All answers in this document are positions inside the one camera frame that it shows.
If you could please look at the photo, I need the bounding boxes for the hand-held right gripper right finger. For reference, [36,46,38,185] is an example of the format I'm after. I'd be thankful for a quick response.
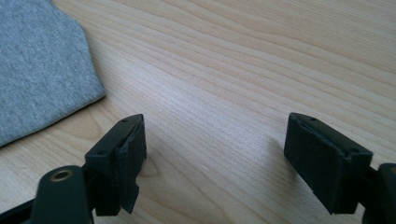
[283,112,374,216]

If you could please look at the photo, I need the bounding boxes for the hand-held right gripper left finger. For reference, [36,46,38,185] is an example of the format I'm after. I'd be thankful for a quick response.
[84,113,148,217]

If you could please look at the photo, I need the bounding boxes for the grey cloth garment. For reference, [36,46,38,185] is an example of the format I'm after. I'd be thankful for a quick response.
[0,0,106,147]

